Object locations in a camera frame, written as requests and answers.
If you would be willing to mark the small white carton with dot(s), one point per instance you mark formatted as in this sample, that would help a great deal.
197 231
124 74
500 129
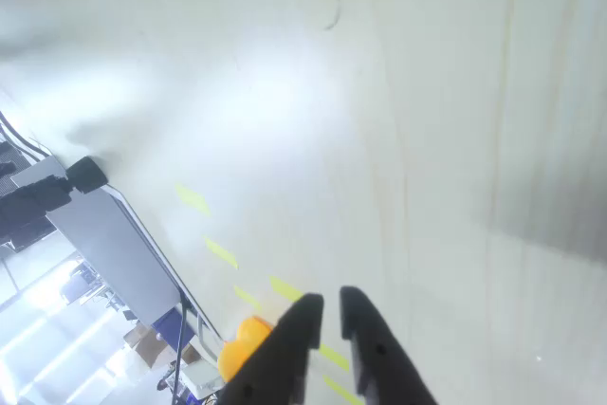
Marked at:
201 373

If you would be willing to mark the short yellow tape strip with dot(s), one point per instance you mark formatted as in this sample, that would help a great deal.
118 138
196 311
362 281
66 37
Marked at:
334 357
192 198
284 289
220 252
246 298
342 391

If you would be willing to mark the brown cardboard carton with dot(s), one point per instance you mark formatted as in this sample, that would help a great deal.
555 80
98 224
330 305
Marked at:
149 348

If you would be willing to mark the yellow rubber duck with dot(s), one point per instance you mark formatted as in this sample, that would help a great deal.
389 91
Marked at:
239 348

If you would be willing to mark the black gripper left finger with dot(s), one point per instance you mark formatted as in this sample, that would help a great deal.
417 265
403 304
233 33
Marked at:
270 362

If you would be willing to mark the black stand clamp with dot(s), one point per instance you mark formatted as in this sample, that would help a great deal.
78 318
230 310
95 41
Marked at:
85 176

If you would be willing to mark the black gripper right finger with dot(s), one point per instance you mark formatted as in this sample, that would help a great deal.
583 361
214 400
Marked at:
384 362

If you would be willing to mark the grey flat panel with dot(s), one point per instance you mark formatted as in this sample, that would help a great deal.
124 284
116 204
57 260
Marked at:
109 253

